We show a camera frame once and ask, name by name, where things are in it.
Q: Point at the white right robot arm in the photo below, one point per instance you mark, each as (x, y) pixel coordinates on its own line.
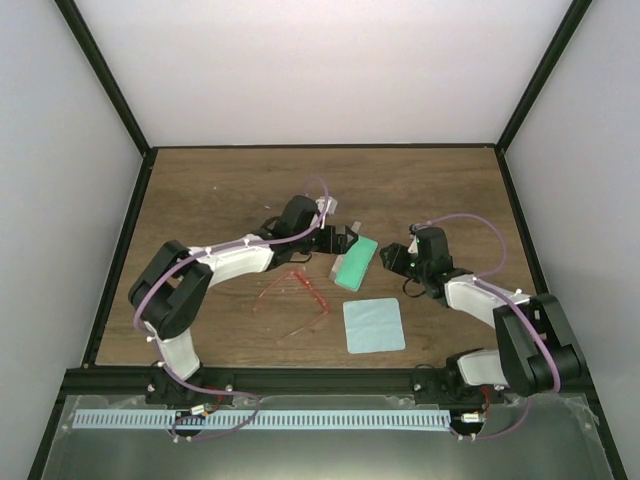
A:
(537, 350)

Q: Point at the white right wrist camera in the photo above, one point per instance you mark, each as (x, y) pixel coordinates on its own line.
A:
(413, 248)

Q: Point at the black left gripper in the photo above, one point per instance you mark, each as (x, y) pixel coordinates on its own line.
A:
(340, 247)

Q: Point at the red transparent sunglasses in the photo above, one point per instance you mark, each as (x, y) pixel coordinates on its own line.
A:
(292, 306)

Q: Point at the light blue slotted cable duct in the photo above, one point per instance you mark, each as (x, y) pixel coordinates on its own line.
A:
(222, 420)

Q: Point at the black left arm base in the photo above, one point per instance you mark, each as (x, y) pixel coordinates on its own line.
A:
(170, 392)

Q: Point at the light blue cleaning cloth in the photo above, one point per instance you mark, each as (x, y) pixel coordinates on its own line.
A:
(373, 326)

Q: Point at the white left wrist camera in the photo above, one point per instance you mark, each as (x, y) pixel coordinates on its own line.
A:
(326, 207)

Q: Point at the black aluminium frame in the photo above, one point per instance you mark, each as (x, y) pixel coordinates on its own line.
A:
(90, 378)

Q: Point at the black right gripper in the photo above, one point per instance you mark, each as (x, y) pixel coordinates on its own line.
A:
(395, 261)

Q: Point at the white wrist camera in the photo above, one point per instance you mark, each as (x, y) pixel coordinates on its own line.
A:
(413, 248)
(326, 207)

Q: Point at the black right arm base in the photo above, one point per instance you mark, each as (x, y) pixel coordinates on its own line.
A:
(450, 385)

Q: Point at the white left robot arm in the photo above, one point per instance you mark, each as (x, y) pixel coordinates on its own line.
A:
(168, 294)

